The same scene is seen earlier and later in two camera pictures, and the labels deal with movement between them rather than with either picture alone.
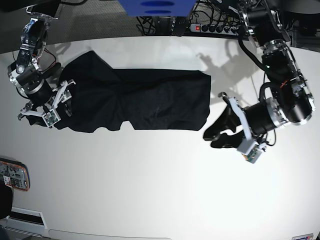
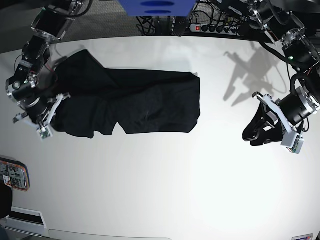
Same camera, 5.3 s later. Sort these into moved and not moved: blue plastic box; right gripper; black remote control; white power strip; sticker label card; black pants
Moved: right gripper; black pants
Not moved: black remote control; sticker label card; blue plastic box; white power strip
